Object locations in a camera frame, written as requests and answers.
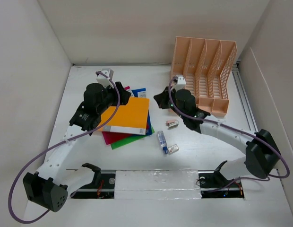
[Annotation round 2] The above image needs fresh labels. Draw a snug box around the blue folder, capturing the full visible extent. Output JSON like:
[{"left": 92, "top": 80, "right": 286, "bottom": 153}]
[{"left": 125, "top": 88, "right": 152, "bottom": 136}]

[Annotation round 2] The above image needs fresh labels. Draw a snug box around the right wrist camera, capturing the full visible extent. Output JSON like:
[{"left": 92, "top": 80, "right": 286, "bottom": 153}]
[{"left": 173, "top": 74, "right": 186, "bottom": 86}]

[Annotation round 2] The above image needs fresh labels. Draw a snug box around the aluminium side rail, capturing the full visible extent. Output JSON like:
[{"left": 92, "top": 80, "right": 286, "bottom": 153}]
[{"left": 232, "top": 62, "right": 258, "bottom": 131}]

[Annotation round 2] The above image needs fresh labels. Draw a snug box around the red folder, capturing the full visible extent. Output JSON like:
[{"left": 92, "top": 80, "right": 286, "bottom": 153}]
[{"left": 102, "top": 86, "right": 138, "bottom": 145}]

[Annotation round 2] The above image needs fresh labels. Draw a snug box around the green folder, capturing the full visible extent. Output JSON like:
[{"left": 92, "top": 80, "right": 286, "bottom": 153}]
[{"left": 111, "top": 127, "right": 155, "bottom": 149}]

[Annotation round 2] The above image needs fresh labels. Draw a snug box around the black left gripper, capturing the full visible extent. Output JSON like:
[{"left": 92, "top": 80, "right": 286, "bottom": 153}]
[{"left": 97, "top": 82, "right": 130, "bottom": 114}]

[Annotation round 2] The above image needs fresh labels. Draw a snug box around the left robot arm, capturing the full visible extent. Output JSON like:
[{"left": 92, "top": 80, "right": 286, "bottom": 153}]
[{"left": 23, "top": 82, "right": 130, "bottom": 212}]

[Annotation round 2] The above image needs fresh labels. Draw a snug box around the clear blue-capped spray bottle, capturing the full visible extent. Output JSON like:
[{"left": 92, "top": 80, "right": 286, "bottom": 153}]
[{"left": 157, "top": 131, "right": 168, "bottom": 155}]

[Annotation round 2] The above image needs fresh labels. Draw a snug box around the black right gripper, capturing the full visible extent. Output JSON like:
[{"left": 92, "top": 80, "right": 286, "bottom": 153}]
[{"left": 155, "top": 86, "right": 187, "bottom": 119}]

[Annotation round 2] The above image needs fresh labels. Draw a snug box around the peach plastic desk organizer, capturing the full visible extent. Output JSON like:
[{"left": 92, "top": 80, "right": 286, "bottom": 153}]
[{"left": 170, "top": 36, "right": 237, "bottom": 117}]

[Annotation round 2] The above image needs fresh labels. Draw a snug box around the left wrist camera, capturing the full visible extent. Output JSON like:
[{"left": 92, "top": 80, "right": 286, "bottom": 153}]
[{"left": 96, "top": 68, "right": 114, "bottom": 85}]

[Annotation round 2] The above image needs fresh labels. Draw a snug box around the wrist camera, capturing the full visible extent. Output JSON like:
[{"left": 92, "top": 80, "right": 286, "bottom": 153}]
[
  {"left": 96, "top": 68, "right": 114, "bottom": 85},
  {"left": 173, "top": 74, "right": 186, "bottom": 86}
]

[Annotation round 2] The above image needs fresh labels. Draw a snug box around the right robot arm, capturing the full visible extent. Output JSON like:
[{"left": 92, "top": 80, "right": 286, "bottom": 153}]
[{"left": 154, "top": 87, "right": 283, "bottom": 191}]

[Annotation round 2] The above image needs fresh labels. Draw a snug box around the orange folder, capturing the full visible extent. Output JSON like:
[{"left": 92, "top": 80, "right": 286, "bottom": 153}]
[{"left": 99, "top": 101, "right": 149, "bottom": 134}]

